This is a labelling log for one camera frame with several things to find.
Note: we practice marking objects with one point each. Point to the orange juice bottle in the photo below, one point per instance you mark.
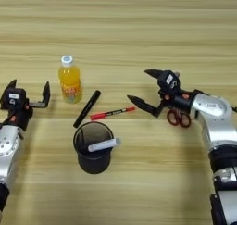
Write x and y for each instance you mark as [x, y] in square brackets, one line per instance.
[70, 80]

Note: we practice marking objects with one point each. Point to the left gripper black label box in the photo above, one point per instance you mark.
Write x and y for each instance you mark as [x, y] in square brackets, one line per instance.
[14, 96]

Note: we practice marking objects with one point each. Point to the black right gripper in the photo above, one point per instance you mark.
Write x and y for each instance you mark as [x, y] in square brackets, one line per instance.
[180, 101]

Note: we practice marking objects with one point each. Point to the black mesh pen cup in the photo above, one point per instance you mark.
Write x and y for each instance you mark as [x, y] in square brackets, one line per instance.
[94, 162]

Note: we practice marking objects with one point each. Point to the grey white marker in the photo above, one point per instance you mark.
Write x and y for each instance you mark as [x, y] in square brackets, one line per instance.
[103, 144]

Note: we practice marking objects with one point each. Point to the black marker pen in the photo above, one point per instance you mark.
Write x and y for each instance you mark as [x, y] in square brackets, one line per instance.
[87, 109]

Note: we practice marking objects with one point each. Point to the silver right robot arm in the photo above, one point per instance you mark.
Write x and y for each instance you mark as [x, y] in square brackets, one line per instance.
[219, 127]

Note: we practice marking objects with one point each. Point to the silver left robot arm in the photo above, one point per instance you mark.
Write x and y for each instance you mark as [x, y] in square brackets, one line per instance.
[8, 151]

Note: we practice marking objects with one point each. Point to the red capped marker pen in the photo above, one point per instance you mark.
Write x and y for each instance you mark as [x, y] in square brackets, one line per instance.
[108, 114]

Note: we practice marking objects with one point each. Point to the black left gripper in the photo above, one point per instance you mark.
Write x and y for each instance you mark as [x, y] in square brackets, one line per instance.
[20, 117]

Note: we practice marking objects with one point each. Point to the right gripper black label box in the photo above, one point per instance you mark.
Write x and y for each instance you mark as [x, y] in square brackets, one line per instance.
[169, 82]

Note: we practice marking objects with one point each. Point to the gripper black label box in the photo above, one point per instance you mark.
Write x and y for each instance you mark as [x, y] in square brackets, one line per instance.
[14, 96]
[169, 82]

